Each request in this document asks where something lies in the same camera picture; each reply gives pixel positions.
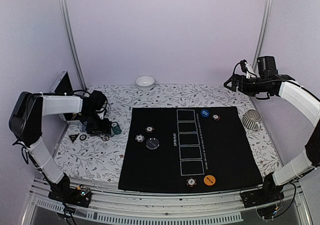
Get white ceramic bowl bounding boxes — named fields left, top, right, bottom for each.
left=135, top=76, right=155, bottom=91

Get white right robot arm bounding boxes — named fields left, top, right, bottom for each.
left=223, top=56, right=320, bottom=203

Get front aluminium rail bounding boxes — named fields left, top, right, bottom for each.
left=21, top=178, right=313, bottom=225

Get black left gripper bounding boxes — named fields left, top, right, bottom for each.
left=82, top=110, right=112, bottom=135

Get blue small blind button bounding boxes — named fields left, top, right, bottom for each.
left=200, top=109, right=210, bottom=118

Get aluminium frame post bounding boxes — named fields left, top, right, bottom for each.
left=58, top=0, right=87, bottom=90
left=253, top=0, right=273, bottom=63

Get red white poker chips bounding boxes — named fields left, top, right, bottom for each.
left=145, top=126, right=155, bottom=133

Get black dealer button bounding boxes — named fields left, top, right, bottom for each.
left=145, top=137, right=160, bottom=150

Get orange big blind button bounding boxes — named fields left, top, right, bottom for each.
left=203, top=174, right=216, bottom=187

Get black triangular marker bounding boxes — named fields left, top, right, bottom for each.
left=68, top=134, right=79, bottom=143

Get black poker play mat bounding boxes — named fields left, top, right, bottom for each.
left=118, top=106, right=263, bottom=194

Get green poker chip stack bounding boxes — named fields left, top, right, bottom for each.
left=111, top=122, right=122, bottom=135

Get right aluminium frame post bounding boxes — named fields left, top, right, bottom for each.
left=253, top=0, right=273, bottom=63

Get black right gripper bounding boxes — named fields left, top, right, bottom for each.
left=224, top=74, right=271, bottom=97

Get blue peach chips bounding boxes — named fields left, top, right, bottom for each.
left=135, top=134, right=145, bottom=143

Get left aluminium frame post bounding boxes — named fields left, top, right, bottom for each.
left=58, top=0, right=87, bottom=90

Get blue peach poker chip stack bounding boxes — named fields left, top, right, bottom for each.
left=100, top=134, right=110, bottom=142

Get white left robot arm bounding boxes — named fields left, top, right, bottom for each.
left=8, top=90, right=111, bottom=202

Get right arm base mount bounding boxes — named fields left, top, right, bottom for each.
left=239, top=186, right=285, bottom=220

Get aluminium poker case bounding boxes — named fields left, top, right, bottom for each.
left=49, top=71, right=112, bottom=122

